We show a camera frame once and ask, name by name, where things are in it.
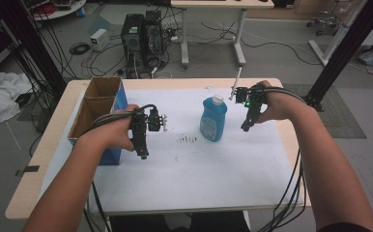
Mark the grey floor mat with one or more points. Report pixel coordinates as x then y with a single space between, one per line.
342 112

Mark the black computer tower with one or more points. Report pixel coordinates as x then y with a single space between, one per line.
154 35
132 38

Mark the white crumpled cloth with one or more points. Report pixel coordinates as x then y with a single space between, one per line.
1 96

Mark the white table mat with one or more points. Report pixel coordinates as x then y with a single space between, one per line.
191 180

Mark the small white device box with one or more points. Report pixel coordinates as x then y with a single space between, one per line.
99 39

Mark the white desk with metal legs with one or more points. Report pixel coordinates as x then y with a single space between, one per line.
220 4

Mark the person's dark trousers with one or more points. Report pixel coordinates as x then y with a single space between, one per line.
207 223

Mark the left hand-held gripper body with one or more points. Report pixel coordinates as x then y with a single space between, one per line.
141 124

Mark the black metal frame post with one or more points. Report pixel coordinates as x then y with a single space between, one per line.
33 48
345 51

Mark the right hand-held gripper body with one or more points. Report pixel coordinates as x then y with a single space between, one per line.
250 96

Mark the black tape strip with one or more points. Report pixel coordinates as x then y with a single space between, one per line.
30 169

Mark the blue bottle with white cap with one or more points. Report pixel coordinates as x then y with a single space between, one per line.
213 120

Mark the blue cardboard box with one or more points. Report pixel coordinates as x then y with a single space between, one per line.
94 111

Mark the office chair base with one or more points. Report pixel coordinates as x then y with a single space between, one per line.
324 20

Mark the person's left hand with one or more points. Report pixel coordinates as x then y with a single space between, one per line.
110 132

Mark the thin white rod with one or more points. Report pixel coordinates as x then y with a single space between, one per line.
236 82

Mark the round white table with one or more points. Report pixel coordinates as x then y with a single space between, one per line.
62 11

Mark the person's right hand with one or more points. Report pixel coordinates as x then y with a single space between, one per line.
279 103

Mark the white metal stand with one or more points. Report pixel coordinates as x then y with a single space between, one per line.
339 35

